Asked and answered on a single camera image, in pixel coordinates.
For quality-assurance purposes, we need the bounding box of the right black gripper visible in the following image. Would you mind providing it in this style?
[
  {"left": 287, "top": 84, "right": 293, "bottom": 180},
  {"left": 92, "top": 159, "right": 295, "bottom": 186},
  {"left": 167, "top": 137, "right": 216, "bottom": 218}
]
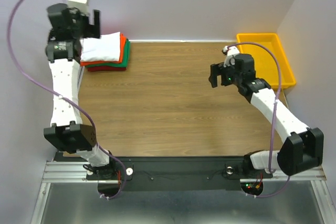
[{"left": 207, "top": 61, "right": 242, "bottom": 88}]

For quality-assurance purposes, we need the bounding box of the white t shirt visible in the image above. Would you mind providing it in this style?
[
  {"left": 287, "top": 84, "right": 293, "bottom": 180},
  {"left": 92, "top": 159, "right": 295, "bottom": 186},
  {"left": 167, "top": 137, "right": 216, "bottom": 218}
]
[{"left": 79, "top": 31, "right": 122, "bottom": 63}]

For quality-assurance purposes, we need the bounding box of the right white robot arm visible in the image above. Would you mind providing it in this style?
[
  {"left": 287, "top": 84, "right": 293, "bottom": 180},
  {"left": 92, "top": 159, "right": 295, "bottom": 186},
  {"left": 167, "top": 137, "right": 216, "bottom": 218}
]
[{"left": 209, "top": 54, "right": 324, "bottom": 177}]

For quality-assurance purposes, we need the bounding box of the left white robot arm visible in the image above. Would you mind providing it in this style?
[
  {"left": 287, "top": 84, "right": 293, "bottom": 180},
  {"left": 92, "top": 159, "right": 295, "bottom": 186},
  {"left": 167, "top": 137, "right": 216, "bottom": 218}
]
[{"left": 44, "top": 3, "right": 117, "bottom": 179}]

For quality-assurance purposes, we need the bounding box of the orange folded t shirt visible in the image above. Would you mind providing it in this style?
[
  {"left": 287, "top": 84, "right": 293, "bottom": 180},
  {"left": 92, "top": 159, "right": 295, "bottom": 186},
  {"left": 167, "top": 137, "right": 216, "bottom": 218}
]
[{"left": 79, "top": 33, "right": 126, "bottom": 67}]

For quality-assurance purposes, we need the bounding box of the red folded t shirt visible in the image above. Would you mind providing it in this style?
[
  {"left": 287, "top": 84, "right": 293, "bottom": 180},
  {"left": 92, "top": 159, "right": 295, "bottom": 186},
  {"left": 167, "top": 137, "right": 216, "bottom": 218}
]
[{"left": 87, "top": 66, "right": 127, "bottom": 72}]

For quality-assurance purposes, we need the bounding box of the yellow plastic tray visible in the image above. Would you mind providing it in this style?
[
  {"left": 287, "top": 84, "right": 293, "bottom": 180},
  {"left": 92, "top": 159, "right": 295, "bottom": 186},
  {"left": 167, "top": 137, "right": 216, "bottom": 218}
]
[{"left": 236, "top": 33, "right": 296, "bottom": 89}]

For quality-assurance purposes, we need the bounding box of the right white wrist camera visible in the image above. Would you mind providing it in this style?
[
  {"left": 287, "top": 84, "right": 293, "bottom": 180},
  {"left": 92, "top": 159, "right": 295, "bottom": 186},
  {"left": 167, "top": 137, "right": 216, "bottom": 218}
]
[{"left": 222, "top": 46, "right": 240, "bottom": 68}]

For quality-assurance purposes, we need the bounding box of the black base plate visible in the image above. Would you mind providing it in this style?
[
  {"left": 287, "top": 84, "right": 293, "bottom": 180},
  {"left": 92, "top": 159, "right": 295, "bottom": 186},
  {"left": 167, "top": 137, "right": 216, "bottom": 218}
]
[{"left": 86, "top": 156, "right": 274, "bottom": 193}]

